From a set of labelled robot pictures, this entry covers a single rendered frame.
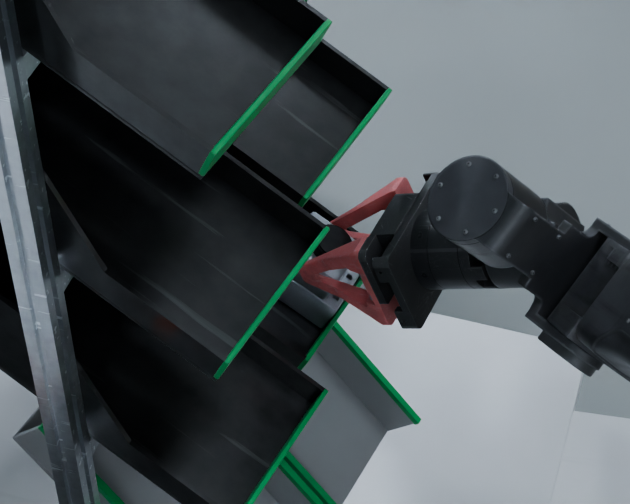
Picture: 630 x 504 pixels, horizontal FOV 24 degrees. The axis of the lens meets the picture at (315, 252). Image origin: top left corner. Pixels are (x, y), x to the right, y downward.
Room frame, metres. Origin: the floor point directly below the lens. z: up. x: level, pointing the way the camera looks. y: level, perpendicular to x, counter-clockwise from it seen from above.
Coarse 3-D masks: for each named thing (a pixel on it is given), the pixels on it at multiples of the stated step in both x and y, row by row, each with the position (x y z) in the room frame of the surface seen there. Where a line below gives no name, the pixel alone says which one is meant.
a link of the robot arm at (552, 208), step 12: (552, 204) 0.70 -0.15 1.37; (564, 204) 0.72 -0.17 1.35; (552, 216) 0.69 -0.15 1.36; (564, 216) 0.70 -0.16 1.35; (576, 216) 0.72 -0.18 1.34; (492, 276) 0.69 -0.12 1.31; (504, 276) 0.68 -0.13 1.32; (516, 276) 0.68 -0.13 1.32; (504, 288) 0.69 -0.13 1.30; (516, 288) 0.69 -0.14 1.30
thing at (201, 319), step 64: (64, 128) 0.71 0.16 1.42; (128, 128) 0.73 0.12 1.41; (64, 192) 0.66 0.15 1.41; (128, 192) 0.68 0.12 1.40; (192, 192) 0.69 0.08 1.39; (256, 192) 0.70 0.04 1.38; (64, 256) 0.61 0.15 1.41; (128, 256) 0.63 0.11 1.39; (192, 256) 0.64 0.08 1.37; (256, 256) 0.66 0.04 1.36; (192, 320) 0.60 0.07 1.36; (256, 320) 0.59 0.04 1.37
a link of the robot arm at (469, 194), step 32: (480, 160) 0.69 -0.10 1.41; (448, 192) 0.68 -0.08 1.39; (480, 192) 0.67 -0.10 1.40; (512, 192) 0.67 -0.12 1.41; (448, 224) 0.66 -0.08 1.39; (480, 224) 0.65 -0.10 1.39; (512, 224) 0.64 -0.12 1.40; (544, 224) 0.65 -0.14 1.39; (608, 224) 0.69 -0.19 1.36; (480, 256) 0.66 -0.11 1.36; (512, 256) 0.64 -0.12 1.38; (544, 256) 0.65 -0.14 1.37; (576, 256) 0.67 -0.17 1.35; (544, 288) 0.65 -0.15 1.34; (544, 320) 0.64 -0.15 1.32; (576, 352) 0.62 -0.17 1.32
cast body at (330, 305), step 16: (336, 240) 0.77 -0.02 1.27; (352, 240) 0.78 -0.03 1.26; (336, 272) 0.75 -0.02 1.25; (352, 272) 0.78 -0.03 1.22; (288, 288) 0.76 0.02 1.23; (304, 288) 0.76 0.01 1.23; (288, 304) 0.76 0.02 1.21; (304, 304) 0.76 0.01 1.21; (320, 304) 0.75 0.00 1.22; (336, 304) 0.75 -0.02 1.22; (320, 320) 0.75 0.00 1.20
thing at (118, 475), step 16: (32, 416) 0.67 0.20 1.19; (32, 432) 0.64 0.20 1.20; (32, 448) 0.64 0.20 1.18; (96, 448) 0.67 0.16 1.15; (48, 464) 0.64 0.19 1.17; (96, 464) 0.66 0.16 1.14; (112, 464) 0.66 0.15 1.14; (288, 464) 0.70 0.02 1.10; (112, 480) 0.65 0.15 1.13; (128, 480) 0.66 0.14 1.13; (144, 480) 0.66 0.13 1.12; (272, 480) 0.70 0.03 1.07; (288, 480) 0.69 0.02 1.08; (112, 496) 0.61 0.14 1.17; (128, 496) 0.65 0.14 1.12; (144, 496) 0.65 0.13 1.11; (160, 496) 0.66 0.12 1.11; (272, 496) 0.70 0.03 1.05; (288, 496) 0.69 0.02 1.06; (304, 496) 0.68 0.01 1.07
